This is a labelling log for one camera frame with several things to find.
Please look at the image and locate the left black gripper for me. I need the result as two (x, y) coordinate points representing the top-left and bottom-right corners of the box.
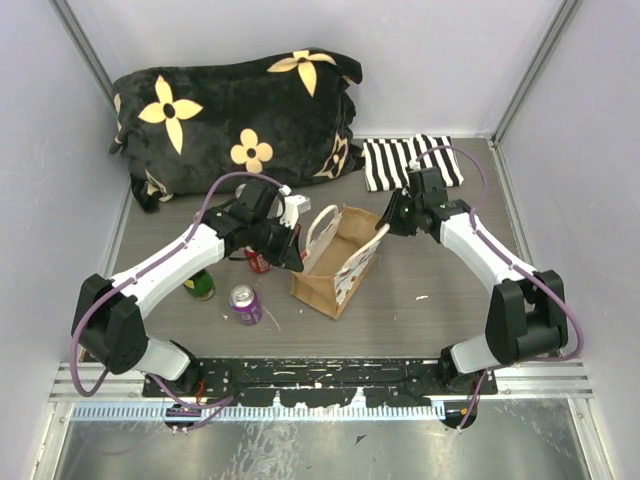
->
(251, 217), (304, 272)

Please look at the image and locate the brown canvas tote bag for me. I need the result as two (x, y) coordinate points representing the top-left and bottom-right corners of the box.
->
(291, 205), (390, 320)

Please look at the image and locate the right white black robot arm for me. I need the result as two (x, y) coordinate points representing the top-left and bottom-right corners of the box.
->
(378, 168), (569, 394)

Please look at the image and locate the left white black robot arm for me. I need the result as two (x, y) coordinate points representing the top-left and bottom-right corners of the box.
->
(71, 174), (311, 396)

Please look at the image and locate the red cola can middle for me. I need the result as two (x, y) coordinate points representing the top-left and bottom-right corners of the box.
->
(244, 247), (271, 274)

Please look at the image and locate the black white striped cloth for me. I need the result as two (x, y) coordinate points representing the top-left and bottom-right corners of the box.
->
(362, 134), (464, 192)

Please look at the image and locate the purple soda can front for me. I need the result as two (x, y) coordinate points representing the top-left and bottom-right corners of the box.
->
(229, 285), (263, 326)

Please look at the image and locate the purple Fanta can rear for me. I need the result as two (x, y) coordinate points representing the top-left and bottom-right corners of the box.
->
(235, 183), (246, 198)

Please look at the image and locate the green glass bottle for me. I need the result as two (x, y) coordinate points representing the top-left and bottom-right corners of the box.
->
(183, 269), (216, 301)

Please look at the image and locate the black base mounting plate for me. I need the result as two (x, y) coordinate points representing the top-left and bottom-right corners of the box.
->
(170, 357), (479, 408)

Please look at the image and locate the black floral plush blanket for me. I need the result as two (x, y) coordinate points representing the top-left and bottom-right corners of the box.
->
(109, 48), (364, 213)

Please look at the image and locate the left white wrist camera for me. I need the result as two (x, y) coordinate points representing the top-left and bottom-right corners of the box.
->
(278, 186), (311, 230)

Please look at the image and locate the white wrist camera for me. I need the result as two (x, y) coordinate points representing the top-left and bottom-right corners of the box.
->
(407, 159), (422, 172)
(278, 186), (311, 230)

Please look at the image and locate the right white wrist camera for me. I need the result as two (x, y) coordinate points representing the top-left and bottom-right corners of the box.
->
(407, 159), (422, 172)

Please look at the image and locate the slotted cable duct rail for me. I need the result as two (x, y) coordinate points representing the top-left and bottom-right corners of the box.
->
(70, 401), (446, 422)

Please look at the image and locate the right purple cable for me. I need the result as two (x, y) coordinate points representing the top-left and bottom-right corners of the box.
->
(412, 144), (585, 431)

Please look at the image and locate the purple cable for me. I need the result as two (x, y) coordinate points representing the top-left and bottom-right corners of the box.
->
(69, 171), (291, 432)
(412, 144), (585, 431)

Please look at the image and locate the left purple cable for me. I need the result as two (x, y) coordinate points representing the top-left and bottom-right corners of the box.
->
(69, 171), (291, 432)

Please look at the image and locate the right aluminium frame post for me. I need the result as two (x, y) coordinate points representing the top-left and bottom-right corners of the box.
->
(490, 0), (583, 148)

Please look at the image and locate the aluminium frame post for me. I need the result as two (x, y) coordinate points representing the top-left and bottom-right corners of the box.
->
(49, 0), (114, 107)
(490, 0), (583, 148)

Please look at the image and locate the left aluminium frame post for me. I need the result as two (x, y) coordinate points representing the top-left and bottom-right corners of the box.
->
(49, 0), (114, 107)

